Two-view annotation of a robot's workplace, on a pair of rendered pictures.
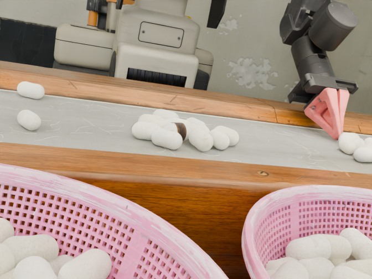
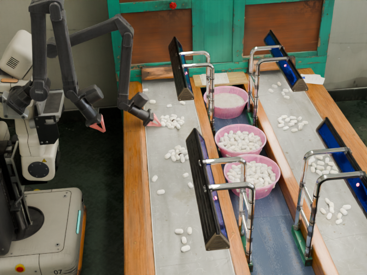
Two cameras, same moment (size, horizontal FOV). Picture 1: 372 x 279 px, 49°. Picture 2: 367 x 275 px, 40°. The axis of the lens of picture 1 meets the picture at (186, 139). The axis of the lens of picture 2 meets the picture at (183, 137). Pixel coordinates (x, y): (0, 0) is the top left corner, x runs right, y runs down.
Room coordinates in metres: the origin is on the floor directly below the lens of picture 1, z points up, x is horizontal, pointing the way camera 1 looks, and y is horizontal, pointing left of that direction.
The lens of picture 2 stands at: (-0.09, 1.99, 2.25)
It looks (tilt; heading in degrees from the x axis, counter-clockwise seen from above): 34 degrees down; 285
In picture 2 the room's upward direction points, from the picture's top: 2 degrees counter-clockwise
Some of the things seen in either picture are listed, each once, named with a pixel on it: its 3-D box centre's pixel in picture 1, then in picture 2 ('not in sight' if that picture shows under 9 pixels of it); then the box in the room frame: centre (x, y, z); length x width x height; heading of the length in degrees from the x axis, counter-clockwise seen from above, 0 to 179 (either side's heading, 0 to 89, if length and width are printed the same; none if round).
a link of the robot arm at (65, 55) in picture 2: not in sight; (64, 50); (0.88, 0.26, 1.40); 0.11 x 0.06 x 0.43; 109
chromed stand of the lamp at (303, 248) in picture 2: not in sight; (326, 206); (-0.23, 0.42, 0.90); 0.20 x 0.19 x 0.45; 110
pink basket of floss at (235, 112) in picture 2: not in sight; (225, 103); (0.34, -0.59, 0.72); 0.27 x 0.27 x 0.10
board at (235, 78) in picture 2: not in sight; (220, 79); (0.41, -0.79, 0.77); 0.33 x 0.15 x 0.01; 20
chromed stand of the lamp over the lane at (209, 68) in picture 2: not in sight; (195, 94); (0.47, -0.35, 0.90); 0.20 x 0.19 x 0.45; 110
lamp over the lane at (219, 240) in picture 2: not in sight; (205, 181); (0.22, 0.58, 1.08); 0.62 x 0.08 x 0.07; 110
